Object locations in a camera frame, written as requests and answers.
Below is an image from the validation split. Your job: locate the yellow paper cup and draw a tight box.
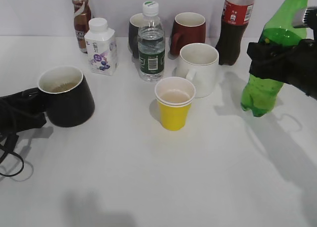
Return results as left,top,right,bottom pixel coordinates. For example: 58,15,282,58
154,76,196,131

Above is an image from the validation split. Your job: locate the green plastic soda bottle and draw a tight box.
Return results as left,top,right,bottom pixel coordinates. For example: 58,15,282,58
240,0,317,117

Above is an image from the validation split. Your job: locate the dark grey mug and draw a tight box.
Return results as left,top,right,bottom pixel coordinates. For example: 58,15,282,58
128,13,143,58

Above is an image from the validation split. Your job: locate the brown drink bottle cream cap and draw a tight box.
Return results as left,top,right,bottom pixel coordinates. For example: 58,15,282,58
72,0,92,54

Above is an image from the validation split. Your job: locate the clear water bottle green label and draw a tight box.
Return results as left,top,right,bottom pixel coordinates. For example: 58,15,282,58
138,0,165,82

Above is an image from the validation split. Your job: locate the black mug white interior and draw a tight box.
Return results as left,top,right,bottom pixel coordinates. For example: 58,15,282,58
37,65,95,127

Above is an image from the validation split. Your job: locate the white ceramic mug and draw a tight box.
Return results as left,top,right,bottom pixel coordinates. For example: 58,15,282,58
175,43,219,98

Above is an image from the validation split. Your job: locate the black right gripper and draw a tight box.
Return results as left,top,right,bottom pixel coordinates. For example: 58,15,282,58
247,39,317,99

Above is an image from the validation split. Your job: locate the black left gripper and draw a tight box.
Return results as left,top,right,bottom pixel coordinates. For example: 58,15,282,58
0,88,47,135

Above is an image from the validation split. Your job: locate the white blueberry yogurt carton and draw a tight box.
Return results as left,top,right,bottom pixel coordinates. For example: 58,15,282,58
84,17,118,76

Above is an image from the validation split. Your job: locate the black cable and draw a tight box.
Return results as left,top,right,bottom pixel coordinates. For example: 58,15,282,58
0,132,25,177

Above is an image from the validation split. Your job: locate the dark red mug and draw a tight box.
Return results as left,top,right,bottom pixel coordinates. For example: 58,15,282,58
170,12,206,56

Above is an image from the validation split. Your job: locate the dark cola bottle red label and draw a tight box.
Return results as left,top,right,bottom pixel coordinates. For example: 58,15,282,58
216,0,255,65

